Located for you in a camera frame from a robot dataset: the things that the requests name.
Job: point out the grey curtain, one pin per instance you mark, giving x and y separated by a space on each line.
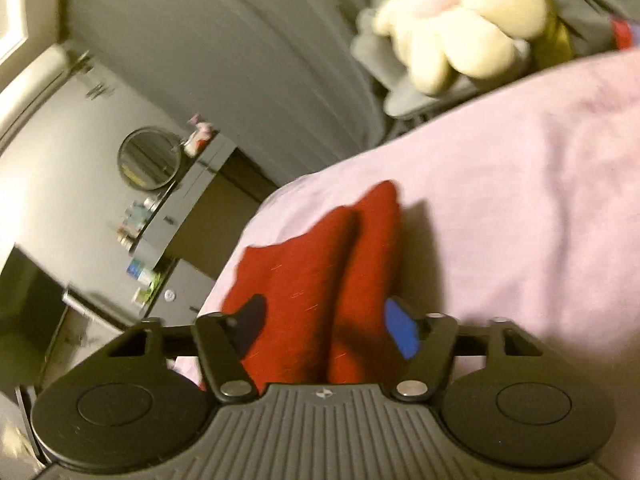
277 76

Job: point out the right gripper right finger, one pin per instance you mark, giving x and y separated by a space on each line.
427 345

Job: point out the grey shell chair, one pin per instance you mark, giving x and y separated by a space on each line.
403 101

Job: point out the round black framed mirror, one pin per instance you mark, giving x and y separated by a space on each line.
149 158

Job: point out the grey dressing table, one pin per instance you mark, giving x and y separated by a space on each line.
200 216

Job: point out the blue white box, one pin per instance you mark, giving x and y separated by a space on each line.
135 268

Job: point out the red knit cardigan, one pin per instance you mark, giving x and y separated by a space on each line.
325 292

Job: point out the pink plush bedspread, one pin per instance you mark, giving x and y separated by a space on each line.
523 204

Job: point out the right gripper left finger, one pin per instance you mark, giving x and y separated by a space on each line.
222 341

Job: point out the grey low cabinet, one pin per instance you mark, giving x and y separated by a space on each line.
175 296

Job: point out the pink plush toy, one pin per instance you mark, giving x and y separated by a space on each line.
203 133

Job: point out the cream flower plush cushion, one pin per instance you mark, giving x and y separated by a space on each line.
460 20

